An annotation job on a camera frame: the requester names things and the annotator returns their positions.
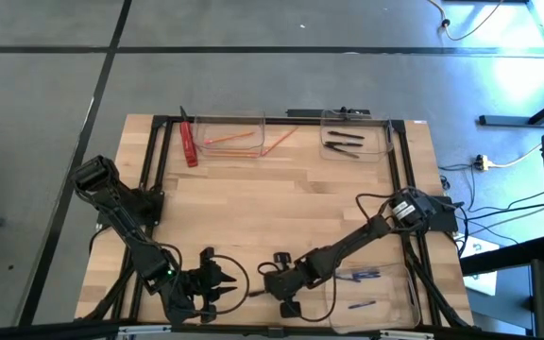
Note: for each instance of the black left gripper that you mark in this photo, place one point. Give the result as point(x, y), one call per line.
point(203, 285)

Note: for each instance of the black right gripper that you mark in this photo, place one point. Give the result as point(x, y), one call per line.
point(295, 281)

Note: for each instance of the blue pen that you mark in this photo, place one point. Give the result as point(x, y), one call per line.
point(366, 273)

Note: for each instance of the clear plastic bin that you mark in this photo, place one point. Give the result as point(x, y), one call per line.
point(376, 151)
point(390, 297)
point(234, 123)

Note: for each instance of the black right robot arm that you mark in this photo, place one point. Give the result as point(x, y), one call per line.
point(357, 241)

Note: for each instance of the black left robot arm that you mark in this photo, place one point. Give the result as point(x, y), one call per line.
point(130, 226)

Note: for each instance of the red stapler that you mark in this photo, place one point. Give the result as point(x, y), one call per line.
point(188, 141)

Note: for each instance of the white paper sheet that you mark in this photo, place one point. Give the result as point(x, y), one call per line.
point(482, 281)

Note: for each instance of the black beam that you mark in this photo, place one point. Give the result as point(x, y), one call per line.
point(503, 257)

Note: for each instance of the white power strip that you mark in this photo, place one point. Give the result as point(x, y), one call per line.
point(481, 163)

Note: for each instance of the silver corner bracket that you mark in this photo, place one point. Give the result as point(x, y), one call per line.
point(406, 336)
point(144, 329)

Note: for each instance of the black aluminium table frame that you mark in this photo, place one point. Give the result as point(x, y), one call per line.
point(300, 121)

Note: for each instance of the black table leg frame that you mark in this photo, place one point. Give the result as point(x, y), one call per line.
point(513, 120)

